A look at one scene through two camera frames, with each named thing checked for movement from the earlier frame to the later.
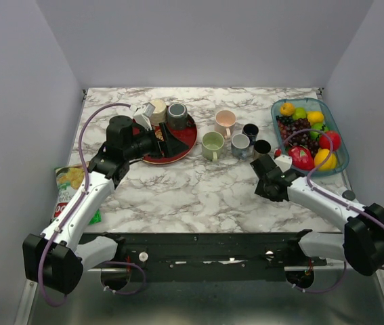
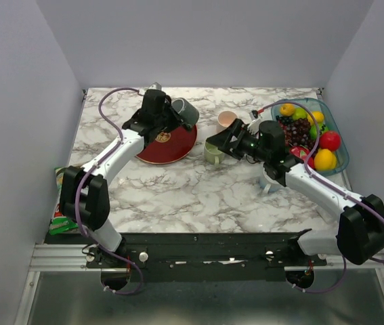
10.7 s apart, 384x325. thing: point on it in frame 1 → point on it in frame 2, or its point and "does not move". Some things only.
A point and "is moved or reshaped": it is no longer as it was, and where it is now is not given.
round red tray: x=187 y=135 does not move
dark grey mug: x=177 y=117 is moved or reshaped
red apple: x=324 y=141 does not move
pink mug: x=225 y=121 does not move
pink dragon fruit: x=302 y=158 does not move
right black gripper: x=261 y=190 → x=222 y=139
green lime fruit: x=299 y=112 does not move
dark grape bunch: x=287 y=126 does not move
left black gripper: x=172 y=146 → x=176 y=118
